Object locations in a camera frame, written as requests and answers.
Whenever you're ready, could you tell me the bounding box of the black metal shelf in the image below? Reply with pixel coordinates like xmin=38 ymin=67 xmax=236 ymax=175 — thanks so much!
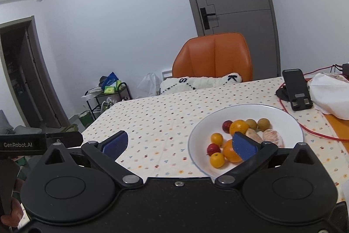
xmin=81 ymin=80 xmax=132 ymax=121

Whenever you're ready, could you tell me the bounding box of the green slipper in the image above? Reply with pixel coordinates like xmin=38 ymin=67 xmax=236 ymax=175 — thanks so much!
xmin=61 ymin=124 xmax=79 ymax=133

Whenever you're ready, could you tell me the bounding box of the white tissue paper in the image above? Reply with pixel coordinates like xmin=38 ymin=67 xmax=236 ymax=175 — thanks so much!
xmin=308 ymin=73 xmax=349 ymax=120

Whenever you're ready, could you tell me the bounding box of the black door handle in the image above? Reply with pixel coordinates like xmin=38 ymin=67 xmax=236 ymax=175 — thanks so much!
xmin=200 ymin=8 xmax=216 ymax=30

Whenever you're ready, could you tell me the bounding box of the brown round fruit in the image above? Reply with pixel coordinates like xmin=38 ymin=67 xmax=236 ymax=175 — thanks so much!
xmin=245 ymin=119 xmax=258 ymax=130
xmin=257 ymin=118 xmax=271 ymax=132

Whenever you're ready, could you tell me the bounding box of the white fluffy cushion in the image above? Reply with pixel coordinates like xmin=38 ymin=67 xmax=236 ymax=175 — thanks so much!
xmin=160 ymin=73 xmax=242 ymax=95

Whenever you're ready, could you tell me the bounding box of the small yellow citrus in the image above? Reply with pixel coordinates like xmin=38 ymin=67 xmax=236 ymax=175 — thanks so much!
xmin=209 ymin=153 xmax=225 ymax=169
xmin=210 ymin=133 xmax=224 ymax=147

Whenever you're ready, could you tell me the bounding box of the clear plastic bag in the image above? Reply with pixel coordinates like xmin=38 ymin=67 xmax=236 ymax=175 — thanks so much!
xmin=137 ymin=73 xmax=161 ymax=96

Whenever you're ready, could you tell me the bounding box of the dark red fruit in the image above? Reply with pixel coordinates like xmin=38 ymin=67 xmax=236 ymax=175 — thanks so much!
xmin=206 ymin=143 xmax=221 ymax=156

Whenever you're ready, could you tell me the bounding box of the red cable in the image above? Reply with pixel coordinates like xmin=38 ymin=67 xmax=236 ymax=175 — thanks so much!
xmin=276 ymin=64 xmax=349 ymax=142

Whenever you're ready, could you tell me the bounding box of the floral tablecloth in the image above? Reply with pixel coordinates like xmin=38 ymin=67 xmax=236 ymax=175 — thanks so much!
xmin=82 ymin=78 xmax=348 ymax=201

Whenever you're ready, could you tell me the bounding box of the small peeled pomelo segment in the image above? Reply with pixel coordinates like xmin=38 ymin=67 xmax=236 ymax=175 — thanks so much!
xmin=245 ymin=128 xmax=263 ymax=144

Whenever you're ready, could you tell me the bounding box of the large peeled pomelo piece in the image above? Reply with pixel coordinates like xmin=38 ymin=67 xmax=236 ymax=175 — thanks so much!
xmin=262 ymin=129 xmax=284 ymax=148

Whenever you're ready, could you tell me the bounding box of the green bag on floor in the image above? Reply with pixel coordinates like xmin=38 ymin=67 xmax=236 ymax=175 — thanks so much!
xmin=77 ymin=110 xmax=94 ymax=128

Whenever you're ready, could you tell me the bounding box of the green package on shelf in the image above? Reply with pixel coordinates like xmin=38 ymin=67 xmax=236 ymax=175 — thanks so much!
xmin=104 ymin=80 xmax=125 ymax=94

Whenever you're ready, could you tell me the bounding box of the left hand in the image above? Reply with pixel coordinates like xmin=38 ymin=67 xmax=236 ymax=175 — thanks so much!
xmin=1 ymin=178 xmax=24 ymax=228

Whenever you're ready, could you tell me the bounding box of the large orange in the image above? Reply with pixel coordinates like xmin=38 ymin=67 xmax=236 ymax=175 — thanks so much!
xmin=223 ymin=139 xmax=243 ymax=163

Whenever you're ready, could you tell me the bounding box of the black phone stand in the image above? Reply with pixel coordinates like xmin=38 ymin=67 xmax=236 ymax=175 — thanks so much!
xmin=276 ymin=69 xmax=313 ymax=111

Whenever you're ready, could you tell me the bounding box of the white ceramic bowl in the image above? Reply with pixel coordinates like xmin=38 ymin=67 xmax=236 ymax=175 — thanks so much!
xmin=188 ymin=104 xmax=304 ymax=179

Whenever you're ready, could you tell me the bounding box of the orange chair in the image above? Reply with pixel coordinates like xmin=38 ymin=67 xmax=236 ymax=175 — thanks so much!
xmin=171 ymin=33 xmax=253 ymax=82

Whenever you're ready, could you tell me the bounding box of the translucent bag with groceries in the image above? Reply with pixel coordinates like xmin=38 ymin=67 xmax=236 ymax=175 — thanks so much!
xmin=100 ymin=96 xmax=118 ymax=114

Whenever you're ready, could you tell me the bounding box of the blue package on shelf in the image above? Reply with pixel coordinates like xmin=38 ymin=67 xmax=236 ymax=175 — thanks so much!
xmin=100 ymin=72 xmax=119 ymax=89

